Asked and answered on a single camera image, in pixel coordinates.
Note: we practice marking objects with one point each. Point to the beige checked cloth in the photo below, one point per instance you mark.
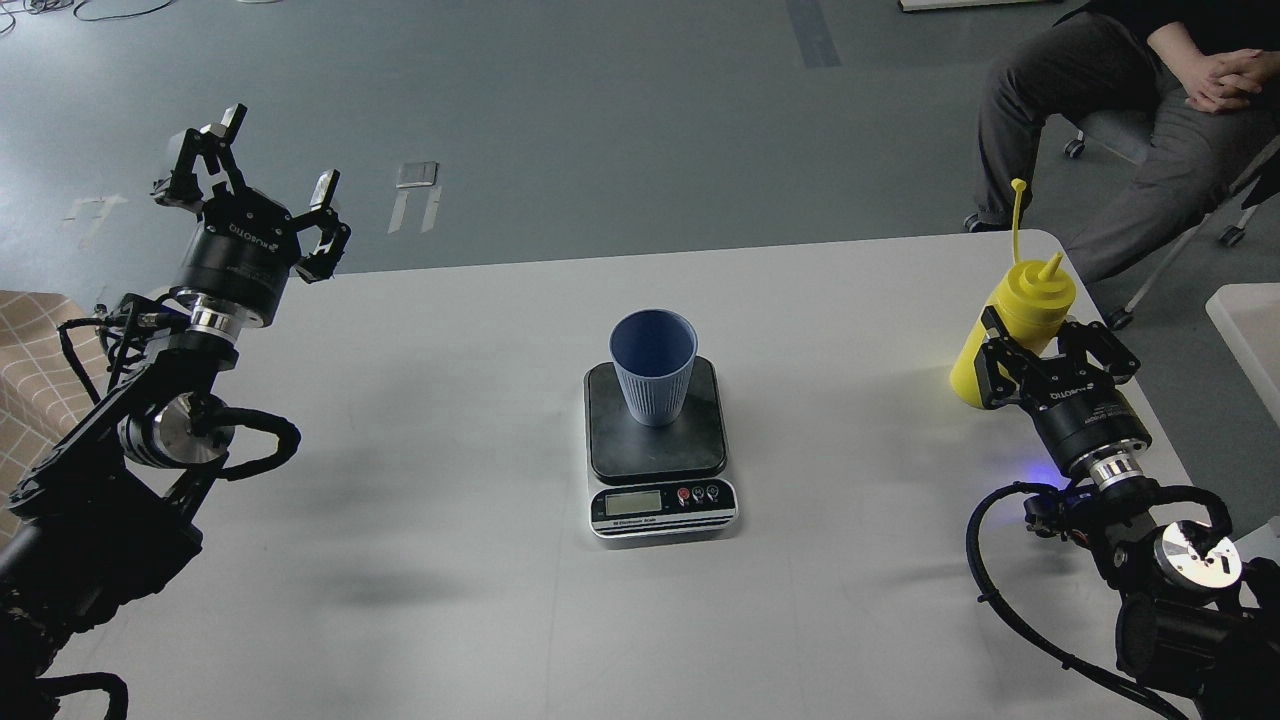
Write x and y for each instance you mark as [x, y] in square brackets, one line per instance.
[41, 397]

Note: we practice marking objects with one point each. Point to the white table at right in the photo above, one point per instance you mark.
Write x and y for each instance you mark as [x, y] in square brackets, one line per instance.
[1247, 317]

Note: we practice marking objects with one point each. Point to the blue ribbed cup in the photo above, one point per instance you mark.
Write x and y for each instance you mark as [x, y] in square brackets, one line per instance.
[653, 352]

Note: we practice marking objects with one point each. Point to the digital kitchen scale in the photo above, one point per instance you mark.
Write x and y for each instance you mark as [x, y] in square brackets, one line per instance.
[650, 484]

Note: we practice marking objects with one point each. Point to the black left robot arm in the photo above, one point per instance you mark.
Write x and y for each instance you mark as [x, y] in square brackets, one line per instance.
[107, 516]

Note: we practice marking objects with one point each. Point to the seated person in grey trousers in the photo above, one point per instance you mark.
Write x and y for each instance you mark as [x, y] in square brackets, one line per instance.
[1126, 55]

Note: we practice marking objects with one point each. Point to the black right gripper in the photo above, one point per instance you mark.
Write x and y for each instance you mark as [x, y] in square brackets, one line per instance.
[1072, 399]

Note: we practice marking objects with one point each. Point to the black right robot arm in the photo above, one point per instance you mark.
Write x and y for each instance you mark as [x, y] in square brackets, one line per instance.
[1196, 619]

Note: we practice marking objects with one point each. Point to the grey floor plate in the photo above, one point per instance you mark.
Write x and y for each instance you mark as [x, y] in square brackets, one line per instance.
[417, 174]

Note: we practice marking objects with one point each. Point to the yellow squeeze bottle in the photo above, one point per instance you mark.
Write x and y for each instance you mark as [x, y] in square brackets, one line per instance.
[1033, 300]

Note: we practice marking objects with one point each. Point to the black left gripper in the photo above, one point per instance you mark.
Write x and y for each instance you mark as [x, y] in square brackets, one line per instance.
[244, 247]

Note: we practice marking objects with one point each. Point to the person's clasped hands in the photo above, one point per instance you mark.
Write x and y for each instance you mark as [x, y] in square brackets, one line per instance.
[1225, 82]

